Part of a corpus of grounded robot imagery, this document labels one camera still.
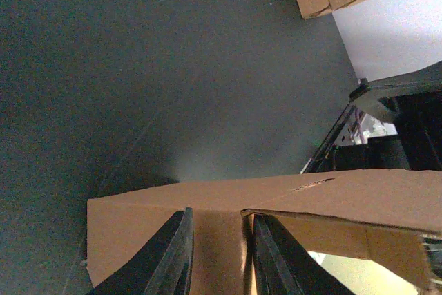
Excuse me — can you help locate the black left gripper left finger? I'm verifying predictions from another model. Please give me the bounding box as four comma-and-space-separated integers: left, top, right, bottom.
89, 207, 194, 294

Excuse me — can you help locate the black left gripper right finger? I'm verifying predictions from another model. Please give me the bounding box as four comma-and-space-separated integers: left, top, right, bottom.
253, 214, 352, 295

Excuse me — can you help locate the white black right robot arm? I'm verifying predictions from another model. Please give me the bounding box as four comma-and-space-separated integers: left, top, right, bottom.
326, 62, 441, 171

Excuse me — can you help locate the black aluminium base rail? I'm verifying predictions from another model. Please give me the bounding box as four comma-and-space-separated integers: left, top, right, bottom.
300, 104, 356, 174

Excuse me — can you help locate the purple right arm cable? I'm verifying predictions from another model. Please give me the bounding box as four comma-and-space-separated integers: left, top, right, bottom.
348, 108, 367, 146

